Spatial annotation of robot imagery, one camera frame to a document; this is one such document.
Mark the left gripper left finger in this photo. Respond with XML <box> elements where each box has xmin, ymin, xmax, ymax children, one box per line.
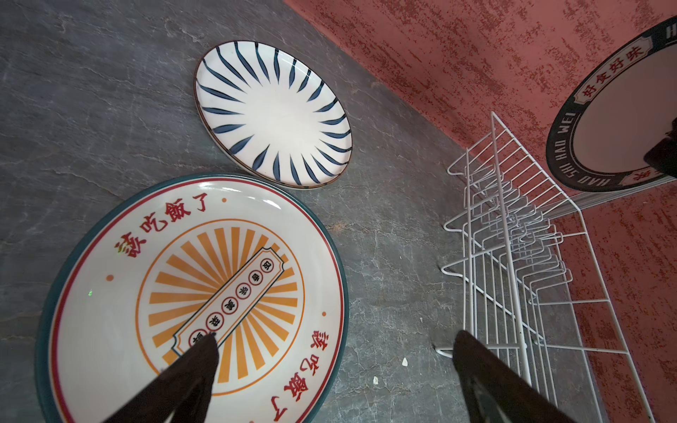
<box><xmin>107</xmin><ymin>334</ymin><xmax>219</xmax><ymax>422</ymax></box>

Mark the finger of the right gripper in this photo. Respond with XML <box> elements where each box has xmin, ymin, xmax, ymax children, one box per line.
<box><xmin>644</xmin><ymin>118</ymin><xmax>677</xmax><ymax>178</ymax></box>

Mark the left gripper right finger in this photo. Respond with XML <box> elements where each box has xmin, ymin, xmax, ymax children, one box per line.
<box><xmin>452</xmin><ymin>331</ymin><xmax>572</xmax><ymax>423</ymax></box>

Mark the white plate rearmost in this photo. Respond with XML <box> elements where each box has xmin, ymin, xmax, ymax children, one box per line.
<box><xmin>546</xmin><ymin>18</ymin><xmax>676</xmax><ymax>192</ymax></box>

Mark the blue striped white plate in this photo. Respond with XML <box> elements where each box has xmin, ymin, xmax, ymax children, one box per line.
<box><xmin>194</xmin><ymin>41</ymin><xmax>353</xmax><ymax>189</ymax></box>

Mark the white wire dish rack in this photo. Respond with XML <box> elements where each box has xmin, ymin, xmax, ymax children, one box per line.
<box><xmin>440</xmin><ymin>113</ymin><xmax>655</xmax><ymax>422</ymax></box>

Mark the right aluminium corner post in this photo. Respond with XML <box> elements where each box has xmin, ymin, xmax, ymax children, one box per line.
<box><xmin>548</xmin><ymin>176</ymin><xmax>676</xmax><ymax>219</ymax></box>

